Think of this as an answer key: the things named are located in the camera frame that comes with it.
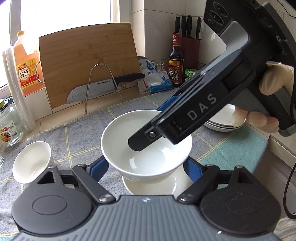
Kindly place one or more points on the santoku knife black handle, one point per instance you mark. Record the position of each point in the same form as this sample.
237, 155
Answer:
100, 88

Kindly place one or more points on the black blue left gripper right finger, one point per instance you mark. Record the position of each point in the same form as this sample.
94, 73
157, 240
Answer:
204, 181

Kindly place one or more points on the grey checked table cloth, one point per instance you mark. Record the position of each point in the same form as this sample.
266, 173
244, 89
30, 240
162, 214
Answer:
78, 142

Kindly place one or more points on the stack of white plates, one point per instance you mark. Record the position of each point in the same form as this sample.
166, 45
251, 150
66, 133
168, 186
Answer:
221, 122

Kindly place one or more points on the white porcelain bowl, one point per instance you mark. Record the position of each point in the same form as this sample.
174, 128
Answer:
142, 156

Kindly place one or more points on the orange cooking wine jug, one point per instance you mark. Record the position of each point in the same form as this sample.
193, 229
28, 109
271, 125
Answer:
28, 64

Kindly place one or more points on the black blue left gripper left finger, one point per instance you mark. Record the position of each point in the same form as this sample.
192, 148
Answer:
88, 177

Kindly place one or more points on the red knife block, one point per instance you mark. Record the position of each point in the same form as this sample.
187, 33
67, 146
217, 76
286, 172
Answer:
189, 46

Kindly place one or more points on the glass jar with label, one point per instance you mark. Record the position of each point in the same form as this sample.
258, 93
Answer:
11, 127

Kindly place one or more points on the stack of plastic cups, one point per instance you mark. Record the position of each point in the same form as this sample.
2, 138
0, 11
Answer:
23, 110

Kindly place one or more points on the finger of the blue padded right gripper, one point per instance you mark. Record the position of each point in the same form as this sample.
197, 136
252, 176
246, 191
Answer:
167, 103

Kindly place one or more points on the white blue salt bag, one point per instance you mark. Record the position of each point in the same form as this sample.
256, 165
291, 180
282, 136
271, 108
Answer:
154, 80

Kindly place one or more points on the dark vinegar bottle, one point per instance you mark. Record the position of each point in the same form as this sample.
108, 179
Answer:
176, 60

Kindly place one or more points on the green lidded sauce jar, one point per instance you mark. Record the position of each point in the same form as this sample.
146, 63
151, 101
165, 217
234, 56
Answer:
190, 73

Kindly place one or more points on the gloved right hand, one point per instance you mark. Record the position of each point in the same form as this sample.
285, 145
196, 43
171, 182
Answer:
276, 77

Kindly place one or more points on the white bowl underneath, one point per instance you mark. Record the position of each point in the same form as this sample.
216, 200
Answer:
173, 185

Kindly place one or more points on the bamboo cutting board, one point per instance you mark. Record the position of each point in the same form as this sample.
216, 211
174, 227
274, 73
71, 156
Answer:
74, 57

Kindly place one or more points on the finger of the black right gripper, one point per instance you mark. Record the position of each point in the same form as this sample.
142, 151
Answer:
144, 137

